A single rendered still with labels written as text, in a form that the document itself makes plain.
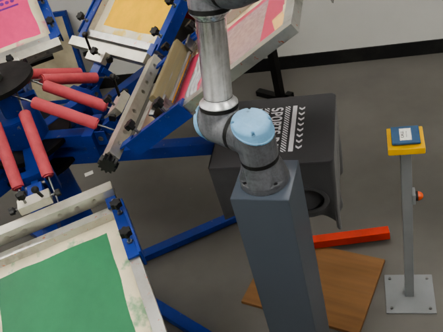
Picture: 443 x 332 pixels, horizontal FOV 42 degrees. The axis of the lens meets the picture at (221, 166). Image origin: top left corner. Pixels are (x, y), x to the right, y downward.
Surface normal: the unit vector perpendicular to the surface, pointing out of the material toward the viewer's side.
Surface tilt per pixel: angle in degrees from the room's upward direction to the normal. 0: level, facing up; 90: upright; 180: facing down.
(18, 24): 32
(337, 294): 0
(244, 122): 7
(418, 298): 0
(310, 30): 90
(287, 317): 90
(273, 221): 90
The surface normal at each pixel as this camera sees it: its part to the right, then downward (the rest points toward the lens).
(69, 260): -0.22, -0.75
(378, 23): -0.16, 0.66
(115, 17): -0.52, -0.31
